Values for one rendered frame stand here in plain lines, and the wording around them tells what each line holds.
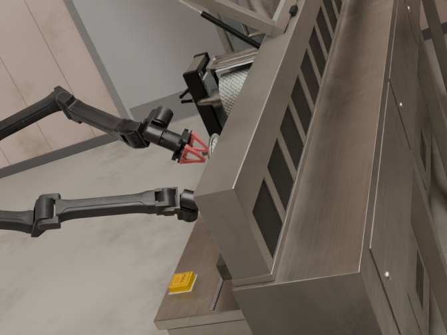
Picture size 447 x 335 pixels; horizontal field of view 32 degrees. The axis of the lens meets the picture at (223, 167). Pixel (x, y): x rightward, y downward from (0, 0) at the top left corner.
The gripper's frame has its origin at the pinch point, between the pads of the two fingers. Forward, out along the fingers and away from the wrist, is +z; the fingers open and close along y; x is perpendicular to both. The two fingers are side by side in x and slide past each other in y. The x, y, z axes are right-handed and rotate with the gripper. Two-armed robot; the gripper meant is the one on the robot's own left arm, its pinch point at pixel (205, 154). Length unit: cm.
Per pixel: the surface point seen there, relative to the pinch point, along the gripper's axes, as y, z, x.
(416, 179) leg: -6, 63, 17
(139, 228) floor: -165, -27, -190
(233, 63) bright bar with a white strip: -23.6, -2.6, 20.9
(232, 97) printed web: -17.6, 1.1, 12.5
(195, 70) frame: -27.6, -13.8, 10.8
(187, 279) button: 17.0, 9.8, -36.4
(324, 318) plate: 90, 35, 40
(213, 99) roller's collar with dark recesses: -21.9, -4.6, 6.6
